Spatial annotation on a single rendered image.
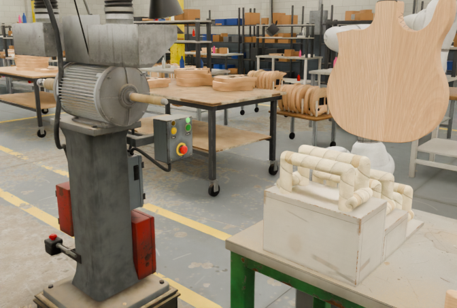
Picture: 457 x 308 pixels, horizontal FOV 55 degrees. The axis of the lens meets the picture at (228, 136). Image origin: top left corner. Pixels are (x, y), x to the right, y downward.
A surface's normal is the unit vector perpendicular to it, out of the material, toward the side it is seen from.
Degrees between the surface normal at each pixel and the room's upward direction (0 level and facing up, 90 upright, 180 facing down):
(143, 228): 90
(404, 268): 0
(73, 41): 90
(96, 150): 90
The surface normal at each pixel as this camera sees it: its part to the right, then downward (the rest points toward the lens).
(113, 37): -0.66, 0.18
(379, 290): 0.00, -0.97
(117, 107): 0.68, 0.25
